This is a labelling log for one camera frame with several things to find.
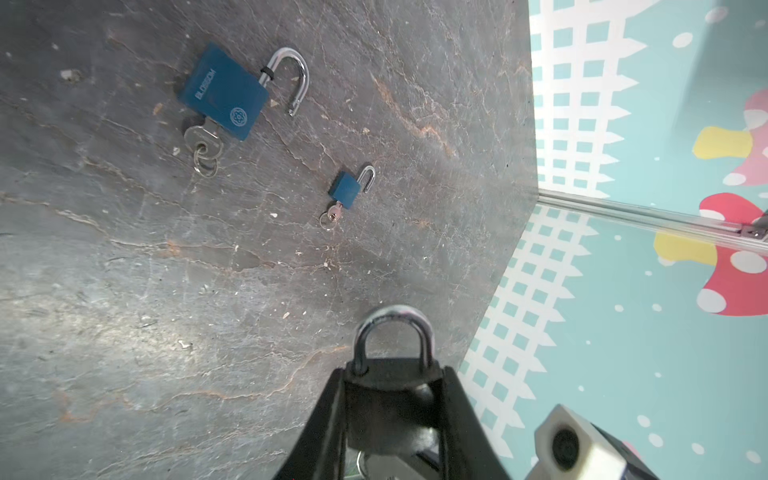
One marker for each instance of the small dark blue padlock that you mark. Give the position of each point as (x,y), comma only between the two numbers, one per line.
(346,188)

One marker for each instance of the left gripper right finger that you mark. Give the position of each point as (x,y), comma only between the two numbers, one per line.
(464,451)

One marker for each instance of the small silver key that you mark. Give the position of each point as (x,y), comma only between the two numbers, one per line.
(331,217)

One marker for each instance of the black padlock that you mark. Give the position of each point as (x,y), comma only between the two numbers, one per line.
(392,403)

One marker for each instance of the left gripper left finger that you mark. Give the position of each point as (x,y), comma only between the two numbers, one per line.
(319,452)

